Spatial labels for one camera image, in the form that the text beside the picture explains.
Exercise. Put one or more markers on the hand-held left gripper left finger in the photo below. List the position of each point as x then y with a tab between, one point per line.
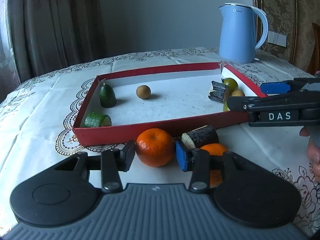
130	155

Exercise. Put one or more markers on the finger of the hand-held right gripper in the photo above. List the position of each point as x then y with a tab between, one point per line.
240	104
275	87

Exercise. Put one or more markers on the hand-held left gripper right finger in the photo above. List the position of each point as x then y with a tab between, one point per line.
182	158

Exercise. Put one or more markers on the small yellowish fruit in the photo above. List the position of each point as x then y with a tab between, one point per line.
238	93

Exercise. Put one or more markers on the green tomato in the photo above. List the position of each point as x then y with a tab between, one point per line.
231	83
225	107

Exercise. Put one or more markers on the large orange mandarin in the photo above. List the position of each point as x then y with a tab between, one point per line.
155	147

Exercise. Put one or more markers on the red cardboard box tray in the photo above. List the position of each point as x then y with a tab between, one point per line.
112	135

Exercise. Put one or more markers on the green cucumber piece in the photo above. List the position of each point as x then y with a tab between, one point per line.
96	120

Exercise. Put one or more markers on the cucumber end with stem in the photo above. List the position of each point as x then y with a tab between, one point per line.
107	97

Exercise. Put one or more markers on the brown longan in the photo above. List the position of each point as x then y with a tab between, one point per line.
143	92

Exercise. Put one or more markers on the person's right hand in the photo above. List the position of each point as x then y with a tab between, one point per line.
314	155

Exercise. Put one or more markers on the short eggplant piece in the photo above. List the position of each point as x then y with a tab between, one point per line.
219	92

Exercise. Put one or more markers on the long eggplant piece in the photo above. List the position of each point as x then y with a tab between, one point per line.
202	136

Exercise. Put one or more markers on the blue electric kettle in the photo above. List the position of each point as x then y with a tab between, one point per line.
237	35

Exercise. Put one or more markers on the grey-brown curtain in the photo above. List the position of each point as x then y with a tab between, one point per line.
50	22

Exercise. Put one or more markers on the white wall switch panel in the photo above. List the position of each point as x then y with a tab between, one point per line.
277	38

